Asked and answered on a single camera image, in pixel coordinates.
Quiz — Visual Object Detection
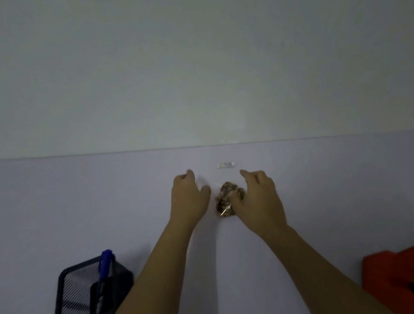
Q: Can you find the person's left hand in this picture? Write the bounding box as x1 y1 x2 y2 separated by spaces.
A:
161 166 217 230

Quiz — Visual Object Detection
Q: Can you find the black mesh pen holder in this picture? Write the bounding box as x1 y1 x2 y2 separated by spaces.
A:
42 250 141 314

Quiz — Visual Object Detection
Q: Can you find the person's right forearm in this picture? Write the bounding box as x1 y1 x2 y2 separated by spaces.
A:
265 209 396 314

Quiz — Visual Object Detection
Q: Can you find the person's left forearm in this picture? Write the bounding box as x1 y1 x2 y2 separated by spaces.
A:
58 215 212 314

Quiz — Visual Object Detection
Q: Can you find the brown wrapper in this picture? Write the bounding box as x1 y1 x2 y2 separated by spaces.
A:
212 179 250 219

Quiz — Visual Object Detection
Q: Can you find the blue pen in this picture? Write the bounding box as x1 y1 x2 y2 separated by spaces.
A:
86 248 124 314

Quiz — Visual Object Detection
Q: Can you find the person's right hand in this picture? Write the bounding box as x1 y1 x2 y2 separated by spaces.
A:
225 163 290 244

